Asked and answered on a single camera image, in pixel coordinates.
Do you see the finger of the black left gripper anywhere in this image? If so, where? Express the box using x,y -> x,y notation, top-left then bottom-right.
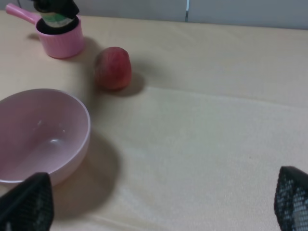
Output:
33,0 -> 79,18

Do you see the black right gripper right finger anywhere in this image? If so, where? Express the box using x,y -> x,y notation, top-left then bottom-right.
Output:
274,166 -> 308,231

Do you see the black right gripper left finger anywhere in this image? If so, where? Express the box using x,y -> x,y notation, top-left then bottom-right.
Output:
0,172 -> 53,231

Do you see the green tin can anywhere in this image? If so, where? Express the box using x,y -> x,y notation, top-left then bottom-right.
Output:
40,13 -> 74,28

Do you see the pink saucepan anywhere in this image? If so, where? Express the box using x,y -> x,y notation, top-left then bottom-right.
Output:
5,3 -> 85,59

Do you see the pink bowl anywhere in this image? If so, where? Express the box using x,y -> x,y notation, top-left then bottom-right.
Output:
0,89 -> 91,186

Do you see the peach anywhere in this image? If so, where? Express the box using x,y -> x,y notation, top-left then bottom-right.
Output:
94,47 -> 132,90

